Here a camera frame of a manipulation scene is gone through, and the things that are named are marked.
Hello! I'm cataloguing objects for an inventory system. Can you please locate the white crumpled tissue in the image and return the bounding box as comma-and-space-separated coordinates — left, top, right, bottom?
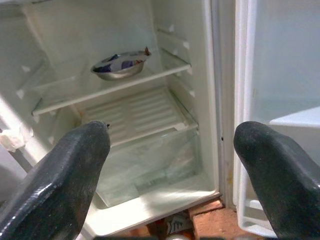
0, 126, 26, 153

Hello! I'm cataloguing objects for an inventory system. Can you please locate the white fridge door bin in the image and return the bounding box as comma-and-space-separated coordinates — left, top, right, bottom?
269, 105, 320, 165

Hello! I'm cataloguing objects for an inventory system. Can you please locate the white ribbed crisper cover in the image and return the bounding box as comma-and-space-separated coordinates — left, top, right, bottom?
74, 86, 200, 148

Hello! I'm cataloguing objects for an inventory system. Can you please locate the glass fridge shelf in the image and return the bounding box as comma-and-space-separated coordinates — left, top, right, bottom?
31, 47, 193, 117

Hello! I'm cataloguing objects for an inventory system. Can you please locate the red brick stack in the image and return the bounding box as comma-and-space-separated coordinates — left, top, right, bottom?
146, 198, 279, 240

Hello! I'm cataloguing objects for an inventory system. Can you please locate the white striped packet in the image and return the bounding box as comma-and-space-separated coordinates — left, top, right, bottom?
165, 214, 192, 236

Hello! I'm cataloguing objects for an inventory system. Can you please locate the clear crisper drawer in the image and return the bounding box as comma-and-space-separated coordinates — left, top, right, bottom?
95, 126, 201, 207

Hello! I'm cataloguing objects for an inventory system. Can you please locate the steel bowl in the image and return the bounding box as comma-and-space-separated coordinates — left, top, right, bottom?
90, 46, 153, 82

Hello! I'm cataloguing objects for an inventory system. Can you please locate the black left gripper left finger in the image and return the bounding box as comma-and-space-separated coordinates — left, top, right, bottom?
0, 120, 112, 240

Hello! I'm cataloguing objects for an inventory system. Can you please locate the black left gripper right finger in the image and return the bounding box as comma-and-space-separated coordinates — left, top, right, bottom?
233, 121, 320, 240

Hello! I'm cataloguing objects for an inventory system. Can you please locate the small grey fridge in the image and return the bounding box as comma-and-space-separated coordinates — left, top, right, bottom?
0, 0, 320, 239

